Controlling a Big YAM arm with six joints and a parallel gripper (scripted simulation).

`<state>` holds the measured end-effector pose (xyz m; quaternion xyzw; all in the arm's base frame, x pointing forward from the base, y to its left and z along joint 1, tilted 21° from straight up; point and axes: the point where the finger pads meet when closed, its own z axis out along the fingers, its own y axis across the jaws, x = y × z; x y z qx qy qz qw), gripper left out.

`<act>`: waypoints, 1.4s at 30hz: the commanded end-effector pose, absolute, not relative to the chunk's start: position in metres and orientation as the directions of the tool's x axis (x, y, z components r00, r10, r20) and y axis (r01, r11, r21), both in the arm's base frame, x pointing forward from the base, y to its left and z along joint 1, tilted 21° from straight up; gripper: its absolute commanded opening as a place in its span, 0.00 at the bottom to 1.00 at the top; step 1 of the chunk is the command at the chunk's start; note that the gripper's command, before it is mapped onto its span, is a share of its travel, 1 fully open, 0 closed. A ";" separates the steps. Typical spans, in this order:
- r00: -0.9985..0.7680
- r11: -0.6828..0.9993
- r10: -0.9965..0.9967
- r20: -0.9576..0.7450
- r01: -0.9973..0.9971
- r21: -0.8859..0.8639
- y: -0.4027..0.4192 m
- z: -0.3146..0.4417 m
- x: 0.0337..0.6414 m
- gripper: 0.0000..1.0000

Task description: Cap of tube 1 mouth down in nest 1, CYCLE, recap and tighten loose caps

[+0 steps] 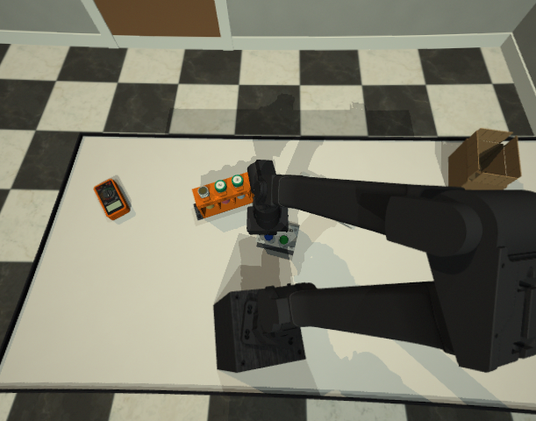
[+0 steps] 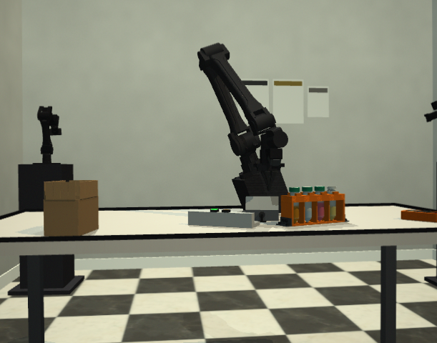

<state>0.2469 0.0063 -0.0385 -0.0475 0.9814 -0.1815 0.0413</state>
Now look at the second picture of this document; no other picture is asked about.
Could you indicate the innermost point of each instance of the orange digital multimeter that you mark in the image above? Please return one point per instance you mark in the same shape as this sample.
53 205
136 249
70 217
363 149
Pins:
425 216

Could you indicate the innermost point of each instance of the brown cardboard box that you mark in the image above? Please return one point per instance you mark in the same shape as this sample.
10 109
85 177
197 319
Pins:
71 208

